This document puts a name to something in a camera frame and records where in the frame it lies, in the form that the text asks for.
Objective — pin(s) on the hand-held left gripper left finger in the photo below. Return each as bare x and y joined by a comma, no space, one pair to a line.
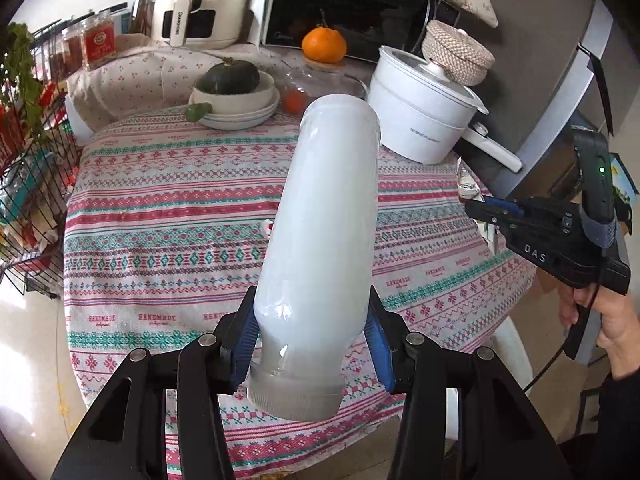
247,330

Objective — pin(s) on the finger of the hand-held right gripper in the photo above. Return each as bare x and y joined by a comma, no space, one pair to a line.
492,210

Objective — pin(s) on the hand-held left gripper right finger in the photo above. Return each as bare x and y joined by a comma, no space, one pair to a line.
376,345

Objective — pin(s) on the white printed wrapper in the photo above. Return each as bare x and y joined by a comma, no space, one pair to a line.
467,185

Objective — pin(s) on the white stool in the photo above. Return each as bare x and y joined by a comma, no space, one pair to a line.
510,355

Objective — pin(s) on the white plastic bottle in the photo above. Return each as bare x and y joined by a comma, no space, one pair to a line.
320,210

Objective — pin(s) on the person's right forearm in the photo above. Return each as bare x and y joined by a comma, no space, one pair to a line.
620,425

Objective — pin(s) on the person's right hand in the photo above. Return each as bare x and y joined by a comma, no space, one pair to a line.
620,330

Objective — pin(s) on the blue printed box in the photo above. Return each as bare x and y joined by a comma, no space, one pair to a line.
625,182

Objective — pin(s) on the white electric pot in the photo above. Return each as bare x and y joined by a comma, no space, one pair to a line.
415,115

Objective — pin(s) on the grey refrigerator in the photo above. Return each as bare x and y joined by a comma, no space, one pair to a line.
550,85

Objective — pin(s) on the patterned striped tablecloth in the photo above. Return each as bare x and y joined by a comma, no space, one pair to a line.
175,210

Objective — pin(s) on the white ceramic plate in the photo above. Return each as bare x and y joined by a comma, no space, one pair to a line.
240,121

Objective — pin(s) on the glass jar with tomatoes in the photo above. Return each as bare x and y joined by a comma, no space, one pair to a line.
320,82

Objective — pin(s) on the small green vegetable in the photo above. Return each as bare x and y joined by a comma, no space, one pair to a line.
199,111

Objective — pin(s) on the small orange fruit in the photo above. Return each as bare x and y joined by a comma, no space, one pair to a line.
294,101

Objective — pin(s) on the white ceramic bowl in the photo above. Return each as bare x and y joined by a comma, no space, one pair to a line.
235,102

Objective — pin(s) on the orange mandarin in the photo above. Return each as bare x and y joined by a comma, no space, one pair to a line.
324,45

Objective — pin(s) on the black microwave oven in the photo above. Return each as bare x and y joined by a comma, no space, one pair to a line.
350,5

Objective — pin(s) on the dark green squash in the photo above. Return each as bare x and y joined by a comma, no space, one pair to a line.
230,77

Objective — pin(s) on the red label spice jar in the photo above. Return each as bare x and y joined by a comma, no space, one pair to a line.
97,40

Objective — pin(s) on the green leafy plant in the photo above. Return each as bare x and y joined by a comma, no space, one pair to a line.
22,70

